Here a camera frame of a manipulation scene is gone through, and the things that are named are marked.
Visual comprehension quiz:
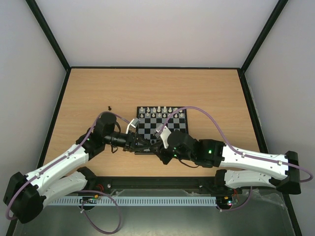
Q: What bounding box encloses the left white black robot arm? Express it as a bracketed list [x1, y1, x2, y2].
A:
[3, 112, 140, 223]

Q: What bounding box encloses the black aluminium frame rail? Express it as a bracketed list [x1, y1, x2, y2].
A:
[56, 176, 286, 195]

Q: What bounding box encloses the black folding chess board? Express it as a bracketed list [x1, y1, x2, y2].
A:
[136, 106, 189, 148]

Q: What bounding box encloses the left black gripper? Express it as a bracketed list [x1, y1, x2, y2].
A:
[104, 130, 149, 152]

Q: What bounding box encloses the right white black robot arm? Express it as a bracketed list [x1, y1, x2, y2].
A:
[150, 127, 301, 195]

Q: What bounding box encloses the light blue slotted cable duct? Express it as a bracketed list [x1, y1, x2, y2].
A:
[50, 196, 217, 207]

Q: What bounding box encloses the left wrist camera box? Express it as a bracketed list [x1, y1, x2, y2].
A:
[126, 118, 140, 134]

